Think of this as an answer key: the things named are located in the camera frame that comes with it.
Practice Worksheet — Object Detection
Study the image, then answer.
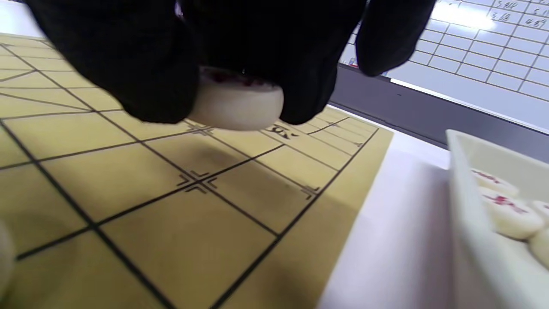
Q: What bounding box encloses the white rolling whiteboard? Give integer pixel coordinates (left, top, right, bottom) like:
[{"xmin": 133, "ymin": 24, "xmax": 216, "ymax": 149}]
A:
[{"xmin": 339, "ymin": 0, "xmax": 549, "ymax": 133}]

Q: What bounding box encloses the cluster of wooden chess pieces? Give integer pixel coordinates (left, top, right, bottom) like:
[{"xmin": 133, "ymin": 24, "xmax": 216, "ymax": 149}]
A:
[{"xmin": 471, "ymin": 168, "xmax": 549, "ymax": 271}]

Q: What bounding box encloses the beige plastic tray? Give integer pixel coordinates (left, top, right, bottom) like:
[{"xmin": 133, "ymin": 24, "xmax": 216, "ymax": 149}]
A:
[{"xmin": 445, "ymin": 129, "xmax": 549, "ymax": 309}]

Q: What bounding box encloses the person's right hand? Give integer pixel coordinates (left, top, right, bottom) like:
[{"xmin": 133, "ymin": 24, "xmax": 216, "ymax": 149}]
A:
[{"xmin": 25, "ymin": 0, "xmax": 437, "ymax": 126}]

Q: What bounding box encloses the yellow chess board mat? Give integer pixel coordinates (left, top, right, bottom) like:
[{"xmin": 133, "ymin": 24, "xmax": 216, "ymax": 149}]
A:
[{"xmin": 0, "ymin": 33, "xmax": 394, "ymax": 309}]

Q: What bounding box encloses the round red-marked chess piece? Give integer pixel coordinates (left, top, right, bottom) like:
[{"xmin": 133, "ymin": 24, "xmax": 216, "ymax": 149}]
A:
[
  {"xmin": 0, "ymin": 221, "xmax": 15, "ymax": 297},
  {"xmin": 187, "ymin": 67, "xmax": 285, "ymax": 131}
]

